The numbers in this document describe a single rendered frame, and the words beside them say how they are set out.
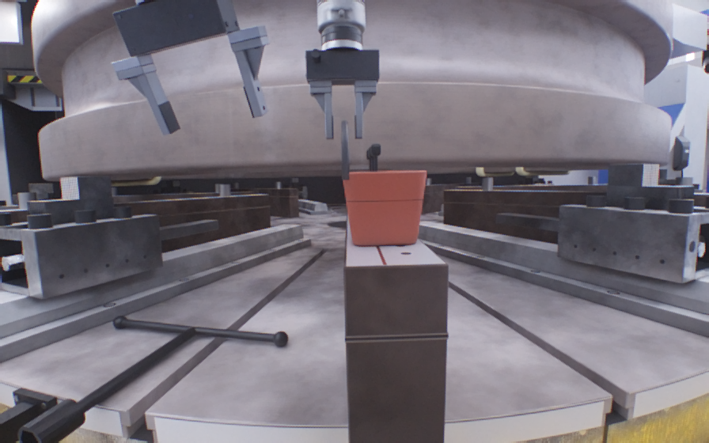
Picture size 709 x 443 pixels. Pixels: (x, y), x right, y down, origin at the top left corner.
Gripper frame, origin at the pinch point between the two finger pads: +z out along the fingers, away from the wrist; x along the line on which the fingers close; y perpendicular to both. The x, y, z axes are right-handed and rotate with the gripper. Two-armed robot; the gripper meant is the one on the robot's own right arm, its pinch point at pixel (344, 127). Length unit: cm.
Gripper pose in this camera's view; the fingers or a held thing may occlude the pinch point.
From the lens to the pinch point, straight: 66.4
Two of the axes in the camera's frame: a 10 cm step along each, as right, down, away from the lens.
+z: 0.2, 9.9, 1.2
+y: 0.4, 1.2, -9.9
